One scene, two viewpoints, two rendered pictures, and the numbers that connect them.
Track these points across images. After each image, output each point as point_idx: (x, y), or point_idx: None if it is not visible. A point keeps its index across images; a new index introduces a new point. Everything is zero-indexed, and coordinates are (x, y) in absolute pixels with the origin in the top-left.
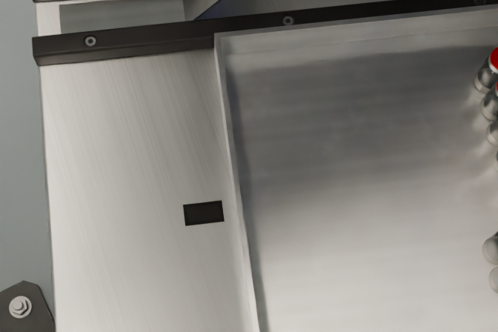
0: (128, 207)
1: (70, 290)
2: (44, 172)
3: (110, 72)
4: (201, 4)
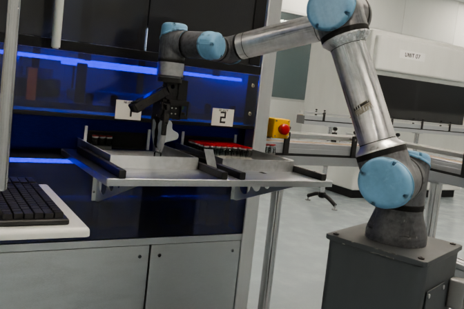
0: (269, 176)
1: (295, 179)
2: (271, 181)
3: None
4: (213, 163)
